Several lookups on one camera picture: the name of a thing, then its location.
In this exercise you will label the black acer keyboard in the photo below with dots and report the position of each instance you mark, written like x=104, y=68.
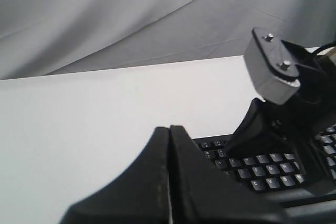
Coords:
x=276, y=176

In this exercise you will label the grey backdrop cloth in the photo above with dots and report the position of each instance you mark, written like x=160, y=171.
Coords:
x=45, y=37

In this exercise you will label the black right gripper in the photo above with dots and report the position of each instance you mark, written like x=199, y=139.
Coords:
x=293, y=126

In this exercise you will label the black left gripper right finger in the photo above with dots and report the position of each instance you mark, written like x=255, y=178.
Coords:
x=201, y=193

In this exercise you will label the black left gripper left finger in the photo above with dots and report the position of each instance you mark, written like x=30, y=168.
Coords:
x=139, y=195

